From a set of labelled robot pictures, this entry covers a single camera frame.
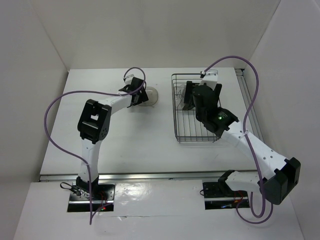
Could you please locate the clear textured glass plate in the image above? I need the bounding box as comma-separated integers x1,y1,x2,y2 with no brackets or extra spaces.
174,83,186,110

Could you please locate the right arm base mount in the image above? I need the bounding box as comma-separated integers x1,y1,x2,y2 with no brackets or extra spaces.
199,182,250,210

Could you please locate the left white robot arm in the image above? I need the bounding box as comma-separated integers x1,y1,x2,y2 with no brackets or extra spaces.
76,76,149,200

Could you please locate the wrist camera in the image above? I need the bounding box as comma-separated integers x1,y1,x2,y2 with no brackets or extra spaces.
123,74,135,85
199,69,218,90

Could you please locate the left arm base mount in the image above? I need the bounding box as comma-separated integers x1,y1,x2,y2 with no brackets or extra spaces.
59,181,116,213

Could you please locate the smoky square glass plate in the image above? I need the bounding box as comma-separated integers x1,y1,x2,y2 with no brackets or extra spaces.
139,86,159,107

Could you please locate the grey wire dish rack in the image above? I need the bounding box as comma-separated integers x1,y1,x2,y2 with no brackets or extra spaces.
171,73,219,144

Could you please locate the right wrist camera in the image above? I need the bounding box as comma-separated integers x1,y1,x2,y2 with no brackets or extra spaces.
199,69,218,90

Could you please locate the front aluminium rail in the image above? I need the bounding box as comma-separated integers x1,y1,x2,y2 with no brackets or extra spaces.
38,171,225,182

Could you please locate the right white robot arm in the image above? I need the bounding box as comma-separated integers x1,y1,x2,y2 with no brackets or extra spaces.
185,81,301,205

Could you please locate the aluminium rail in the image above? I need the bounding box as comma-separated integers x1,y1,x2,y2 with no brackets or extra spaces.
38,171,225,182
234,68,263,140

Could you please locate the right side aluminium rail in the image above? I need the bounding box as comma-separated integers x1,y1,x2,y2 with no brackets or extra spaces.
234,68,263,140

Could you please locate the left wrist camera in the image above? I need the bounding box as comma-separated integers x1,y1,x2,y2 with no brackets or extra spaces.
123,74,135,85

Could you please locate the black round plate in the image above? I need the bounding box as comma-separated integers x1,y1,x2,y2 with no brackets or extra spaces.
182,99,195,111

